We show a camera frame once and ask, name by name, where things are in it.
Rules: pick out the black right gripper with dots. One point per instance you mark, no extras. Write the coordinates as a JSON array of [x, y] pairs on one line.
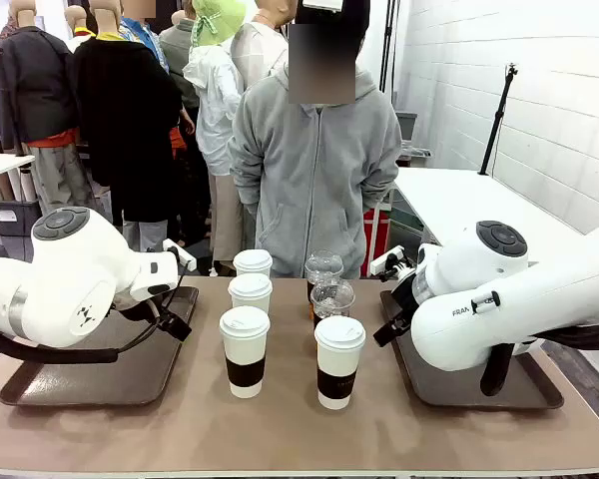
[[405, 299]]

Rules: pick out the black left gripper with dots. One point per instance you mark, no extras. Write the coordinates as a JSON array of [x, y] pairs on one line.
[[137, 310]]

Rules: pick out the clear dome-lid iced coffee cup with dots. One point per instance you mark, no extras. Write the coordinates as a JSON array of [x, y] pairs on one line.
[[323, 264], [332, 297]]

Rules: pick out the tall white paper coffee cup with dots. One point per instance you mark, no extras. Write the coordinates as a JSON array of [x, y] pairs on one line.
[[252, 262], [250, 294], [244, 349], [338, 359]]

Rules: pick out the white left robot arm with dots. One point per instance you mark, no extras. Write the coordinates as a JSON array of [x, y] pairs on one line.
[[80, 279]]

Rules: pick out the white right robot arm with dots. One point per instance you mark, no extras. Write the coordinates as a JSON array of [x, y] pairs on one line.
[[529, 299]]

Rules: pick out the dark brown serving tray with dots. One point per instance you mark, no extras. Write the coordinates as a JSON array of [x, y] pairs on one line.
[[105, 374], [454, 389]]

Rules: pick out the red container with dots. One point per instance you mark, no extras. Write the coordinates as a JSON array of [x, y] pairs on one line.
[[377, 239]]

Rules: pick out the green box under table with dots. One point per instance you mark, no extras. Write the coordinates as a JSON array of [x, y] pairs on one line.
[[404, 214]]

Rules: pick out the large white side table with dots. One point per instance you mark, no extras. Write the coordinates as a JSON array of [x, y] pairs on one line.
[[459, 199]]

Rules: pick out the person in grey hoodie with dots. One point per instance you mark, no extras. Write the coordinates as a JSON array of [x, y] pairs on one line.
[[314, 189]]

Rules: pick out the grey storage box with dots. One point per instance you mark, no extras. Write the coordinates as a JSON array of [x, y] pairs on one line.
[[15, 217]]

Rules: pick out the grey plastic bin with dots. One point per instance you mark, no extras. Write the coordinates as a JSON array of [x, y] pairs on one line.
[[407, 126]]

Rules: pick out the small white desk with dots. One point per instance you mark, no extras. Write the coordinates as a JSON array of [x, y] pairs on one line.
[[2, 163]]

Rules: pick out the mannequin in black coat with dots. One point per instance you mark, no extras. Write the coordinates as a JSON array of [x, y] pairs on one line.
[[125, 110]]

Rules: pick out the black tripod stand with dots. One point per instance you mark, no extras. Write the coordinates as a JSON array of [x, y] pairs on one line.
[[496, 120]]

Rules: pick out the mannequin with green hat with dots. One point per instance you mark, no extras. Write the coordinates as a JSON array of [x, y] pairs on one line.
[[214, 100]]

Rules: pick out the mannequin in dark grey jacket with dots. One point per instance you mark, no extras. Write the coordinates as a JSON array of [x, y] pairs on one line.
[[30, 85]]

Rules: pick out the black light stand pole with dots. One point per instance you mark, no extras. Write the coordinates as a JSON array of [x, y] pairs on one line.
[[388, 45]]

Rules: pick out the mannequin in olive jacket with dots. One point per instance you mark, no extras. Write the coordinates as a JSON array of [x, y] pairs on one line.
[[177, 50]]

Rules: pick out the person in blue shirt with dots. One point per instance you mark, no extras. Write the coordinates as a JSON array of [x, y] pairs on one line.
[[140, 32]]

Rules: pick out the mannequin in white shirt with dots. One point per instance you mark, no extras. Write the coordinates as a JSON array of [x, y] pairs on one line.
[[257, 50]]

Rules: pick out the mannequin with red yellow collar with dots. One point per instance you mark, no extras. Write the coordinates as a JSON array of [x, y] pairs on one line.
[[77, 20]]

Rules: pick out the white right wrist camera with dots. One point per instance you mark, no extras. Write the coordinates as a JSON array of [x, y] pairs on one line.
[[385, 263]]

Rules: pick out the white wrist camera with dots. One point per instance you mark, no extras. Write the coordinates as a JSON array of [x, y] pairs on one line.
[[182, 255], [385, 263]]

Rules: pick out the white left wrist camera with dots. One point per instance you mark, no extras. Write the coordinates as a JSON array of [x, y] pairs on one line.
[[182, 255]]

